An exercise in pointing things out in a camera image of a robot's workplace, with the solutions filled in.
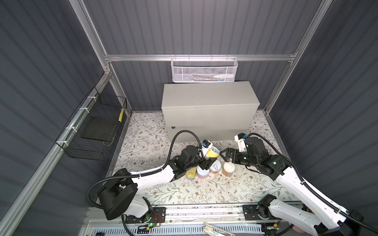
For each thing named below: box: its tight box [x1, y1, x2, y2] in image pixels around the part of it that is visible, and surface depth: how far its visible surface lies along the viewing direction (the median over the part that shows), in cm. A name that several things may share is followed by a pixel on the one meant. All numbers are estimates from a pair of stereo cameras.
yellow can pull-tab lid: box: [206, 146, 221, 158], surface depth 77 cm
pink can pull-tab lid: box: [196, 165, 211, 179], surface depth 85 cm
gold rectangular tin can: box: [186, 166, 197, 179], surface depth 84 cm
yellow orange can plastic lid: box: [223, 161, 236, 174], surface depth 84 cm
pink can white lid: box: [209, 159, 222, 175], surface depth 86 cm
